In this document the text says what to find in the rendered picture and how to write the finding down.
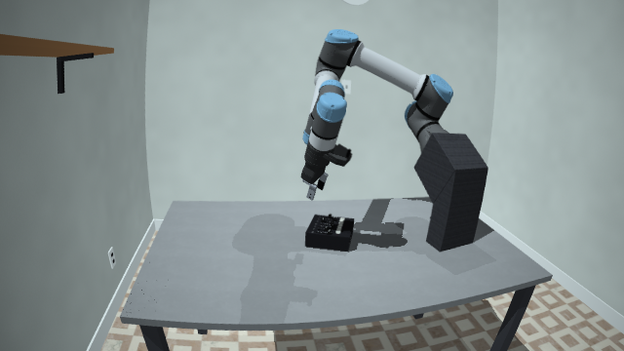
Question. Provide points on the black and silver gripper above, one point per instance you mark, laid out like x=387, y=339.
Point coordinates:
x=318, y=154

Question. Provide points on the black lighting desk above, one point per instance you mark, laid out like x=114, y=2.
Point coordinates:
x=337, y=237

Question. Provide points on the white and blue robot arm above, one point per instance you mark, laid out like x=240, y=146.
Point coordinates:
x=328, y=107

